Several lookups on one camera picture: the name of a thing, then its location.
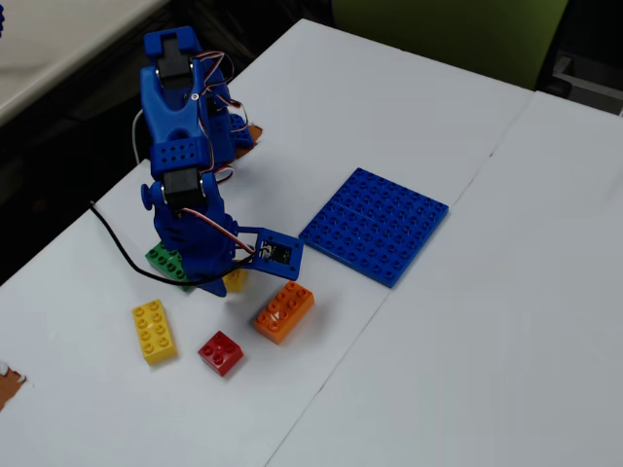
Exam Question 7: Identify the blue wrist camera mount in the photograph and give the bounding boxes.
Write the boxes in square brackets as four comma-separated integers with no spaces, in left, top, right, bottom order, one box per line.
[233,226,306,283]

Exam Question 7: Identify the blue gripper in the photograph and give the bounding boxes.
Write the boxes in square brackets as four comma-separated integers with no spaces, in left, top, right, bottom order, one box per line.
[155,206,238,298]

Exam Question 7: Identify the yellow 2x2 block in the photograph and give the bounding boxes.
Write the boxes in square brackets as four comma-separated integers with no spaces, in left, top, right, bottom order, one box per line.
[222,266,248,294]

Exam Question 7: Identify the green partition panel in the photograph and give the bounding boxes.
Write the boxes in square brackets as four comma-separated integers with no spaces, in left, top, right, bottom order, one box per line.
[332,0,569,91]

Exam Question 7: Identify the green 2x4 block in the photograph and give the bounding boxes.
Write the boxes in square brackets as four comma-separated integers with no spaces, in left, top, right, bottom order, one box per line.
[144,240,197,293]

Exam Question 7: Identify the black cable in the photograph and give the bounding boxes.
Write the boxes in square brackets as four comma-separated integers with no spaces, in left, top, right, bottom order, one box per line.
[89,199,257,288]

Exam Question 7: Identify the red 2x2 block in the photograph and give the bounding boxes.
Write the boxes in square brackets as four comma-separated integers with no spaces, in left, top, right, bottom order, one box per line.
[197,330,245,378]

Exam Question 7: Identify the blue 8x8 baseplate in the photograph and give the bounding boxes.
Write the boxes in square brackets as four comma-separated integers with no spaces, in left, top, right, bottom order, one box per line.
[297,166,451,290]

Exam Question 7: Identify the beige desk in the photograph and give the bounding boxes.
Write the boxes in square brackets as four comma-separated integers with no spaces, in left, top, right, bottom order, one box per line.
[0,0,171,128]

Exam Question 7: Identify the yellow 2x4 block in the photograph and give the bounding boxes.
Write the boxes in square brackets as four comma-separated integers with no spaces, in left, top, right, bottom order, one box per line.
[130,298,179,367]

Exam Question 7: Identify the white cable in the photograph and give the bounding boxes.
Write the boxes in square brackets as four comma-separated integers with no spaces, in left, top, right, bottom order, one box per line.
[131,109,147,164]

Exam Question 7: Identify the orange 2x4 block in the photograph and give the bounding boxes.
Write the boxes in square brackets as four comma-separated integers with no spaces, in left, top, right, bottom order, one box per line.
[252,280,315,346]

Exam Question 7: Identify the grey metal bracket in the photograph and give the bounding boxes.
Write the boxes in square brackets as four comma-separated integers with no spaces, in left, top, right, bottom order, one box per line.
[553,55,623,94]

